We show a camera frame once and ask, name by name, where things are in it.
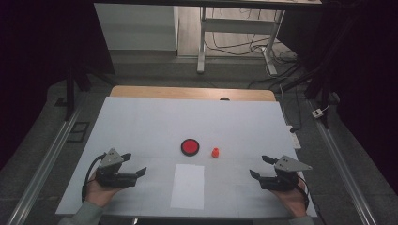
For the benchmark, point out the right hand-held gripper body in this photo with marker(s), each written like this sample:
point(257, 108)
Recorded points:
point(281, 181)

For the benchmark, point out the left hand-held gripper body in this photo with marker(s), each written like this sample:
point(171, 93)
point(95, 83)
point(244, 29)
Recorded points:
point(109, 179)

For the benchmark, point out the small orange stamp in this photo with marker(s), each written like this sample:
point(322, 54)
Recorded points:
point(215, 152)

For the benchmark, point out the white paper sheet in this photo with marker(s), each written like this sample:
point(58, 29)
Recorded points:
point(187, 187)

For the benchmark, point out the round red ink pad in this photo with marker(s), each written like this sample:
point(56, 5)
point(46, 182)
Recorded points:
point(190, 147)

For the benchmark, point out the person's left hand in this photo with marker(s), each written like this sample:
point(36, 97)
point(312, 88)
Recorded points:
point(97, 193)

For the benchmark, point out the person's right hand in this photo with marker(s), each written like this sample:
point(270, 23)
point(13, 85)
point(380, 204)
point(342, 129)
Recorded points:
point(295, 201)

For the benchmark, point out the white power strip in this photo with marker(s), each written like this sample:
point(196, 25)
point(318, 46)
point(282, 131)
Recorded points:
point(294, 139)

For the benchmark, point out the large white table cover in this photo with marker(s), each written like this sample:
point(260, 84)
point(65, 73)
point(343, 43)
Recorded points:
point(140, 118)

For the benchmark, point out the white plug adapter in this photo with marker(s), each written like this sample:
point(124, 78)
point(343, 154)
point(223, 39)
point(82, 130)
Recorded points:
point(317, 113)

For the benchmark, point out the dark table grommet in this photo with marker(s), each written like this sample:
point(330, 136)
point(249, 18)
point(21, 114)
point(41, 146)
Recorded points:
point(224, 99)

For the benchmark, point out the black metal stand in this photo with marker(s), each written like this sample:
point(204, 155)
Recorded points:
point(325, 90)
point(69, 93)

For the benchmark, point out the dark curtain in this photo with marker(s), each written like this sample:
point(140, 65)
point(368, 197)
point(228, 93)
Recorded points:
point(31, 62)
point(369, 78)

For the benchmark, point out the white cabinet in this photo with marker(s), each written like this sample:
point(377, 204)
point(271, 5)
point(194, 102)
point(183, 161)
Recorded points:
point(134, 28)

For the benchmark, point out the aluminium floor rail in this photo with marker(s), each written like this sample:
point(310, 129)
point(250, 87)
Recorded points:
point(341, 165)
point(47, 165)

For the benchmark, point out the white desk frame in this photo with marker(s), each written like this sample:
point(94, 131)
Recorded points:
point(237, 25)

